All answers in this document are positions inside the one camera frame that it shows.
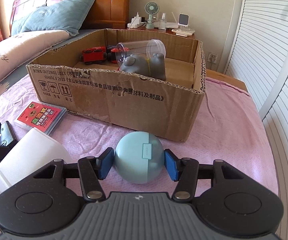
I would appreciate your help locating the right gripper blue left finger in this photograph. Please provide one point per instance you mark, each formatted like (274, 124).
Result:
(93, 169)

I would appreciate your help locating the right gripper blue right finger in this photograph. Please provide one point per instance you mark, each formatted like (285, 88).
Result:
(184, 171)

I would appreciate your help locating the light blue round case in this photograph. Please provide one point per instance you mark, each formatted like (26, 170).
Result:
(139, 157)

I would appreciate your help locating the translucent white plastic bottle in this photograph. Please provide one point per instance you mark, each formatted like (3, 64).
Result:
(32, 152)

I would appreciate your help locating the red card case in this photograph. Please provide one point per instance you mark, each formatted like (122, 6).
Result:
(43, 116)

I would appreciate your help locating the pink quilt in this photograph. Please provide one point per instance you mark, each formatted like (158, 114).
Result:
(19, 48)

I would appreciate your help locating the cardboard box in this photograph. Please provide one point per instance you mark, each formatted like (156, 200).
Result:
(167, 109)

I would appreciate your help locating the grey toy animal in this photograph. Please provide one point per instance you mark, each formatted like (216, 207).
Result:
(151, 67)

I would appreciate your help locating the red black toy train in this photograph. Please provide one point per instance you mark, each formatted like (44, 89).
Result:
(100, 54)

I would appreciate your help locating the clear plastic jar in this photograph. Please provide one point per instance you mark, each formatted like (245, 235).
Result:
(145, 49)

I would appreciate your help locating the blue pillow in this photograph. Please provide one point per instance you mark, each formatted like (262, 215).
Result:
(67, 15)

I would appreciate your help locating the white louvered closet door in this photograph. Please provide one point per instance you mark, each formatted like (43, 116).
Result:
(259, 58)

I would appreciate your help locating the white router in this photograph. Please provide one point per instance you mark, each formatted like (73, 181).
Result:
(170, 25)

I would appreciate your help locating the small spray bottle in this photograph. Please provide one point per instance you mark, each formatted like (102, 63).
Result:
(162, 22)

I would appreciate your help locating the small clock on stand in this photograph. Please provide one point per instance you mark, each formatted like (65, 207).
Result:
(183, 21)

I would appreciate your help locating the white power strip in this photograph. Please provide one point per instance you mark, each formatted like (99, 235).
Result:
(136, 22)

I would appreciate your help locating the green desk fan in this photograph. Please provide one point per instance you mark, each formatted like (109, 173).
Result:
(151, 8)

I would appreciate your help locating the wall power socket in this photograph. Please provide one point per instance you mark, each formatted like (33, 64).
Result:
(212, 58)

